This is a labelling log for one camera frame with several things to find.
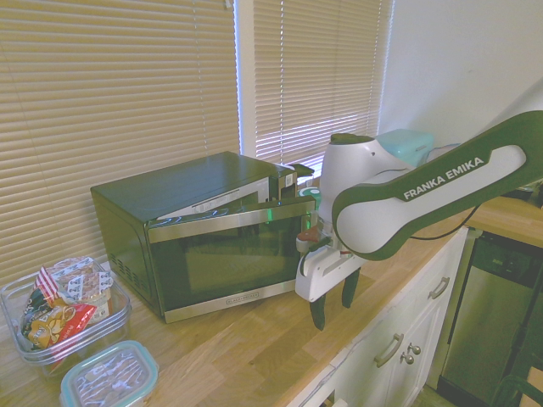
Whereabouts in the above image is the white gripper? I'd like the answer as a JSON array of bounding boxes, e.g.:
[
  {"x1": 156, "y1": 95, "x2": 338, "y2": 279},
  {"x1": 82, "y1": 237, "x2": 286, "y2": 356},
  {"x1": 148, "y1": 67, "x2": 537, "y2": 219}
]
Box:
[{"x1": 294, "y1": 245, "x2": 362, "y2": 332}]

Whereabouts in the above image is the glass and steel microwave door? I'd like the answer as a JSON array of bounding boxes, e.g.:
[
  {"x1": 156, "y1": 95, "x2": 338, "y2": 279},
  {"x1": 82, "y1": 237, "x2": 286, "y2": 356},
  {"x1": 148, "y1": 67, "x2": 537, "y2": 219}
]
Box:
[{"x1": 145, "y1": 198, "x2": 317, "y2": 326}]

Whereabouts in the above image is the black steel microwave body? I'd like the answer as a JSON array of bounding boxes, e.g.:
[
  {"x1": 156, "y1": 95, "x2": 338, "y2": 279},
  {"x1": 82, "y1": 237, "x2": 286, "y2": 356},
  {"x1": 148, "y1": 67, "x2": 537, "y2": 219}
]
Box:
[{"x1": 90, "y1": 152, "x2": 298, "y2": 317}]

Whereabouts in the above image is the white kitchen cabinet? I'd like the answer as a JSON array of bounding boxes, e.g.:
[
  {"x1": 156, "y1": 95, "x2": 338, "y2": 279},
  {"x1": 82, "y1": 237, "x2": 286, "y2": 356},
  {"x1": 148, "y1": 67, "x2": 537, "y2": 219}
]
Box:
[{"x1": 291, "y1": 227, "x2": 470, "y2": 407}]

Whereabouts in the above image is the stainless steel dishwasher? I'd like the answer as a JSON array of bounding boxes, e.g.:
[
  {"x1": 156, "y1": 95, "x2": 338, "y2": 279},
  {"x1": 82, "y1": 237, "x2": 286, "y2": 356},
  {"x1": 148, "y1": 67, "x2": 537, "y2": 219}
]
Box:
[{"x1": 436, "y1": 231, "x2": 543, "y2": 396}]

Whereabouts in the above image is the teal countertop appliance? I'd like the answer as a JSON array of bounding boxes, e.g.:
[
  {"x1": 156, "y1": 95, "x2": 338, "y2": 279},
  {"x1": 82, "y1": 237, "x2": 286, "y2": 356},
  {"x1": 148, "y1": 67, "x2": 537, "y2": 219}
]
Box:
[{"x1": 375, "y1": 128, "x2": 436, "y2": 167}]

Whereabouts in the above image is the narrow beige window blind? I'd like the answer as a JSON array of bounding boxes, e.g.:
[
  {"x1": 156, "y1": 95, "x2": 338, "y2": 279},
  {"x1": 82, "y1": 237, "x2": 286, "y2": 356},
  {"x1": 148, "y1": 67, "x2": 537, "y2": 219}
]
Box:
[{"x1": 253, "y1": 0, "x2": 395, "y2": 171}]

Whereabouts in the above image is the glass container with teal lid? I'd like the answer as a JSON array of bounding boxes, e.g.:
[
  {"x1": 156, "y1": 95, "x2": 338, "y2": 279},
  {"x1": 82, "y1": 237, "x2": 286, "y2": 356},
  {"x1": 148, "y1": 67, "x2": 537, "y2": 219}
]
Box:
[{"x1": 59, "y1": 339, "x2": 160, "y2": 407}]

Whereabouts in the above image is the white printed cracker pack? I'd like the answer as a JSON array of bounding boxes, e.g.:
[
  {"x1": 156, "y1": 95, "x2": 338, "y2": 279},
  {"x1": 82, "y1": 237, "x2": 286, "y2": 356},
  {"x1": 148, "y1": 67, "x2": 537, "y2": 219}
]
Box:
[
  {"x1": 66, "y1": 270, "x2": 115, "y2": 299},
  {"x1": 51, "y1": 256, "x2": 98, "y2": 282}
]

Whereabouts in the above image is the wide beige window blind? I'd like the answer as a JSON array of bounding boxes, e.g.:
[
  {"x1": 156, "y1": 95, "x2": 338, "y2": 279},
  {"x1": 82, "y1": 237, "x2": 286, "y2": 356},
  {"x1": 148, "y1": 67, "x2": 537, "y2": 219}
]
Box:
[{"x1": 0, "y1": 0, "x2": 239, "y2": 294}]

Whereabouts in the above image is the red white striped snack packet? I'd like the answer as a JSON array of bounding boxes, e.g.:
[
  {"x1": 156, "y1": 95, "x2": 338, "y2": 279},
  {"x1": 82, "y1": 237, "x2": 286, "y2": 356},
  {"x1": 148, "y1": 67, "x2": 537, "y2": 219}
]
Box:
[{"x1": 32, "y1": 265, "x2": 61, "y2": 303}]

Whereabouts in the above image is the brown chip bag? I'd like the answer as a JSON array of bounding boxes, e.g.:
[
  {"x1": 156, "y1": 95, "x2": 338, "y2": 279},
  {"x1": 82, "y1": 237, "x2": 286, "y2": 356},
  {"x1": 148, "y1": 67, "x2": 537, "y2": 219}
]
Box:
[{"x1": 20, "y1": 295, "x2": 74, "y2": 350}]

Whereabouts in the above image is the clear glass snack container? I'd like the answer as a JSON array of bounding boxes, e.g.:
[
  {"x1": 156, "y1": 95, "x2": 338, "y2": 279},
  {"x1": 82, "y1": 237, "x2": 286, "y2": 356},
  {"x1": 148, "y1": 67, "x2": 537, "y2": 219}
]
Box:
[{"x1": 0, "y1": 256, "x2": 132, "y2": 379}]

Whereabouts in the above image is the silver drawer pull handle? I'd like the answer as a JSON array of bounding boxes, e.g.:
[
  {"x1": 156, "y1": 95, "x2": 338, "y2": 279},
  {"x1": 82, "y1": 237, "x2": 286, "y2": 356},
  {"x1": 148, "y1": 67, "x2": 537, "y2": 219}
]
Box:
[
  {"x1": 373, "y1": 332, "x2": 406, "y2": 368},
  {"x1": 428, "y1": 276, "x2": 451, "y2": 300}
]

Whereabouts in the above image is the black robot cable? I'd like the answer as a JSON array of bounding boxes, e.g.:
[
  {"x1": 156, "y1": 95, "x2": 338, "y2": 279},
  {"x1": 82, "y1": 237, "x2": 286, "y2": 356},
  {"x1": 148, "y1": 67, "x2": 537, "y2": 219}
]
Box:
[{"x1": 406, "y1": 202, "x2": 481, "y2": 243}]

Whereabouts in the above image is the black chair frame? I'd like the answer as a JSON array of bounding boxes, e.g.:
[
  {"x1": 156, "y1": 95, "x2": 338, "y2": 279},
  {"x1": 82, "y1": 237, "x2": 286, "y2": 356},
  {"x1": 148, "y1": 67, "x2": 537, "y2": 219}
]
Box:
[{"x1": 490, "y1": 277, "x2": 543, "y2": 407}]

